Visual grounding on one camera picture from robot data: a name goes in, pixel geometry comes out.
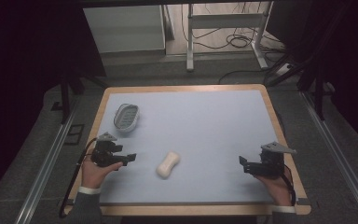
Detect white power strip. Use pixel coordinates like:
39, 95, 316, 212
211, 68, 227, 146
275, 63, 295, 77

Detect person's right hand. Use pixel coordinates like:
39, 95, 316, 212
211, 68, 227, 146
254, 167, 294, 207

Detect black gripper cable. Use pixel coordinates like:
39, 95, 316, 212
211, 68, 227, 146
281, 164, 297, 207
58, 137, 99, 219

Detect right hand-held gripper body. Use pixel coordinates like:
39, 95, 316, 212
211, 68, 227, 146
254, 141, 297, 179

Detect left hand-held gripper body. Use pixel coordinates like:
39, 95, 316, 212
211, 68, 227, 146
90, 132, 123, 168

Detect person's left hand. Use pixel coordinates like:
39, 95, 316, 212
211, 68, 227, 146
81, 148, 124, 189

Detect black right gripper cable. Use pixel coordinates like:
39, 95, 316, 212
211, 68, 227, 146
281, 164, 297, 207

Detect light blue table mat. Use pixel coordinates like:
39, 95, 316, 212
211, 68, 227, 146
98, 90, 280, 205

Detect white soap bar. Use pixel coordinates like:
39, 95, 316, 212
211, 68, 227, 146
156, 150, 182, 180

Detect black floor cables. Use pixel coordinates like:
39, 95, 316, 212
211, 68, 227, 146
180, 2, 288, 86

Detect white metal desk frame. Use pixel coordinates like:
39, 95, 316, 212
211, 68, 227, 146
186, 1, 275, 73

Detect grey oval soap dish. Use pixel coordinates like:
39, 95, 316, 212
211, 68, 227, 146
113, 103, 141, 133

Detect black stand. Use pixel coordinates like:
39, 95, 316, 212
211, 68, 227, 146
265, 52, 337, 121
51, 72, 110, 125

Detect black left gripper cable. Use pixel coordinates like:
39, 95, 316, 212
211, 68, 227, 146
58, 137, 99, 219

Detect grey cabinet panel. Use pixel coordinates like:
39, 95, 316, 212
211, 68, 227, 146
83, 5, 167, 54

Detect metal floor rail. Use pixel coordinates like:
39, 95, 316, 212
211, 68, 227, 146
14, 98, 79, 224
301, 91, 358, 224

